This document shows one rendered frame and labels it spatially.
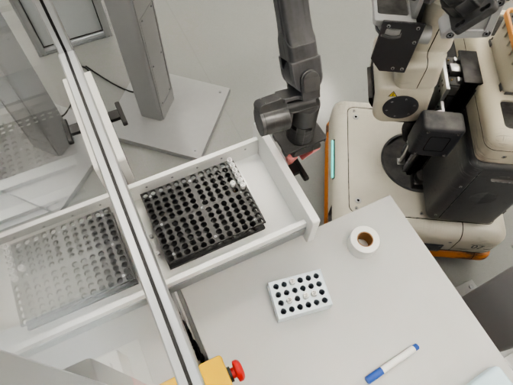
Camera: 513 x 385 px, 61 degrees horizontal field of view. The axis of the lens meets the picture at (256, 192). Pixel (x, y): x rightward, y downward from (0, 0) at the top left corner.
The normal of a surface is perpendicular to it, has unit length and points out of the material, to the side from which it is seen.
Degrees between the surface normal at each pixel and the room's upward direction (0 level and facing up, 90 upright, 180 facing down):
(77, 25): 90
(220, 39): 1
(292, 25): 55
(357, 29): 0
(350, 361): 0
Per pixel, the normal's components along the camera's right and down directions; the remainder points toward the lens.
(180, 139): 0.07, -0.46
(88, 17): 0.43, 0.80
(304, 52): 0.27, 0.50
